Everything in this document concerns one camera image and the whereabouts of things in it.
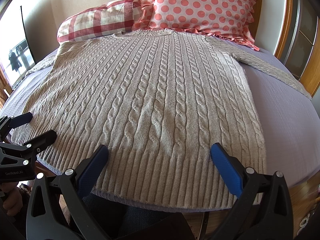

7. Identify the beige cable-knit sweater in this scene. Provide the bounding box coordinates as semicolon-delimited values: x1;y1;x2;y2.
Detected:
11;29;313;210

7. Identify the pink polka dot pillow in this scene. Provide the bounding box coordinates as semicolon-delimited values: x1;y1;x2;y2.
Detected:
132;0;259;51

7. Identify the lavender textured bedspread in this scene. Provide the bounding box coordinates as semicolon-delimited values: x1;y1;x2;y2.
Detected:
0;38;320;214

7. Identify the wooden headboard shelf unit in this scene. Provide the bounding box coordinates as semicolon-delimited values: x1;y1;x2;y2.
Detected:
276;0;319;96

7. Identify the framed picture by wall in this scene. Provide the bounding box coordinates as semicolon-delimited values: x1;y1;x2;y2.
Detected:
1;5;35;89

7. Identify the person's left hand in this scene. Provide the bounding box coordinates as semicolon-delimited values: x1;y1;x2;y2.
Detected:
1;182;23;216

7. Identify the red checked pillow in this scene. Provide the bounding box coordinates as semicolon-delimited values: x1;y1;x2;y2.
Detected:
57;0;142;44

